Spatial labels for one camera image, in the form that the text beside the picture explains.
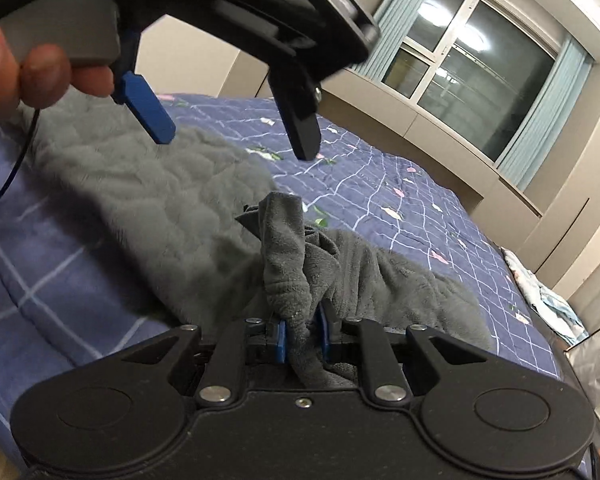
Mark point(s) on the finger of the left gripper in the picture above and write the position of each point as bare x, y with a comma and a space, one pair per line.
133, 92
297, 115

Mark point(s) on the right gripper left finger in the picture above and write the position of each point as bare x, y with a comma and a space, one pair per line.
246, 344

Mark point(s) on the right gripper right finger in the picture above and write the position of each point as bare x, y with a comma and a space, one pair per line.
366, 345

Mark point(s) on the grey fleece pants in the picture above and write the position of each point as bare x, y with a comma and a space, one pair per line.
215, 240

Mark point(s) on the person's left hand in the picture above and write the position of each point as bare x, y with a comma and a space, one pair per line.
44, 77

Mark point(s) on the light blue left curtain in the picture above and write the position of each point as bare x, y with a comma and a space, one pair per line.
394, 18

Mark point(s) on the light blue curtain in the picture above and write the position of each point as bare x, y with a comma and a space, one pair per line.
394, 18
548, 114

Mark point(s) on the white blue patterned pillow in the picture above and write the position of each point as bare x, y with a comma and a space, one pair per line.
552, 308

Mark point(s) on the light blue right curtain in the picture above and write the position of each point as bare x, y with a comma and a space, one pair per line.
548, 114

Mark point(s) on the window with grey frame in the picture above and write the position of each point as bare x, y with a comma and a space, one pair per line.
472, 68

